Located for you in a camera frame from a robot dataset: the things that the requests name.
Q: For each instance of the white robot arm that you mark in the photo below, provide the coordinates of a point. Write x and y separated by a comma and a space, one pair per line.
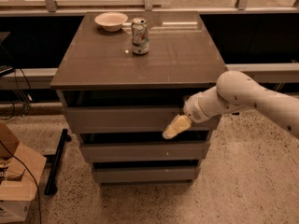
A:
234, 91

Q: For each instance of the white soda can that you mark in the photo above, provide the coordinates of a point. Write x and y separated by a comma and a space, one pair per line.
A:
140, 36

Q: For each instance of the grey bottom drawer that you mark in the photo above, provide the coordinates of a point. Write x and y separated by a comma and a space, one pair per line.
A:
145, 175

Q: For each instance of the black metal stand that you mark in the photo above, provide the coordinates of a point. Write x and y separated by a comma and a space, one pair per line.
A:
54, 160

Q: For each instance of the grey drawer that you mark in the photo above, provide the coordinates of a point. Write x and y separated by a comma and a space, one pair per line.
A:
125, 119
145, 152
145, 175

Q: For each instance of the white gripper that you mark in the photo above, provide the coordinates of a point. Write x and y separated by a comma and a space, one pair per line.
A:
193, 112

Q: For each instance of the cardboard box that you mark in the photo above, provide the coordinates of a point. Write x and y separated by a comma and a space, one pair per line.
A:
21, 170

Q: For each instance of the grey top drawer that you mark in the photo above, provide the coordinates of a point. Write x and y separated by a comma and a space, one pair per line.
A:
125, 119

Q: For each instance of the white bowl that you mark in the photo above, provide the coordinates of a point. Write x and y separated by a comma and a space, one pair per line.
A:
111, 21

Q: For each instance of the grey middle drawer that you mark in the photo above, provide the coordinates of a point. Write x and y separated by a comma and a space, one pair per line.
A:
145, 152

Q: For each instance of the grey drawer cabinet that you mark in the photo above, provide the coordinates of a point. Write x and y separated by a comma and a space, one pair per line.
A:
100, 70

